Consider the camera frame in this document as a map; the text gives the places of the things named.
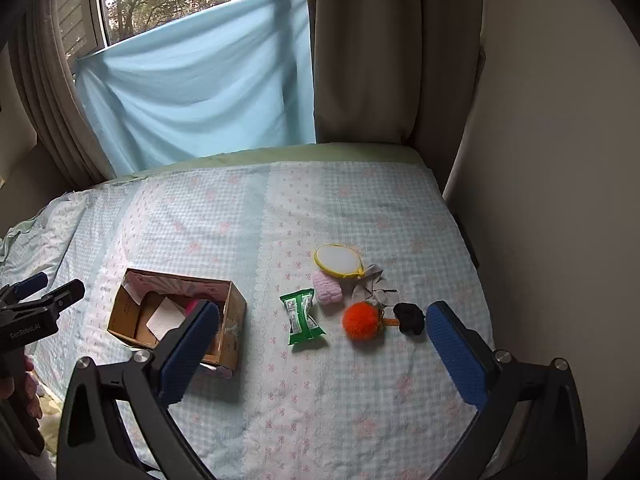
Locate orange fluffy pompom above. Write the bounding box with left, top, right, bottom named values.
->
left=342, top=301, right=399, bottom=341

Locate green wet wipes pack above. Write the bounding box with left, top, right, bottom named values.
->
left=280, top=288, right=326, bottom=346

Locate yellow rimmed white pad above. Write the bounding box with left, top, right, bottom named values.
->
left=314, top=244, right=364, bottom=280

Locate person's left hand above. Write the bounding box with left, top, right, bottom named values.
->
left=0, top=356, right=42, bottom=419

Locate open cardboard box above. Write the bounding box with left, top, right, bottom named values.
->
left=107, top=269, right=246, bottom=378

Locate white paper in box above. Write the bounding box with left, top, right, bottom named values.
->
left=145, top=298, right=186, bottom=340

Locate magenta object in box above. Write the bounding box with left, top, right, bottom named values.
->
left=184, top=298, right=209, bottom=318

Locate black fluffy scrunchie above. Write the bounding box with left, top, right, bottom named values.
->
left=393, top=302, right=425, bottom=336

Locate grey pinked fabric piece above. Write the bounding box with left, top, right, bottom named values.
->
left=349, top=264, right=400, bottom=309

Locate left beige curtain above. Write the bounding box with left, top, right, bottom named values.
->
left=9, top=0, right=115, bottom=190

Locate beige curtain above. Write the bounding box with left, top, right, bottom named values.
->
left=307, top=0, right=484, bottom=186
left=9, top=0, right=115, bottom=190

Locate pink fluffy wristband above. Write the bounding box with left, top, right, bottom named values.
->
left=312, top=271, right=344, bottom=306

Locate checkered bow pattern bedspread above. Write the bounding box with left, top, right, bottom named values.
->
left=1, top=162, right=491, bottom=479

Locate light blue hanging sheet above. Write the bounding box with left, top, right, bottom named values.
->
left=76, top=0, right=316, bottom=176

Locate green mattress edge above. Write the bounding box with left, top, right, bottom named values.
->
left=107, top=142, right=424, bottom=184

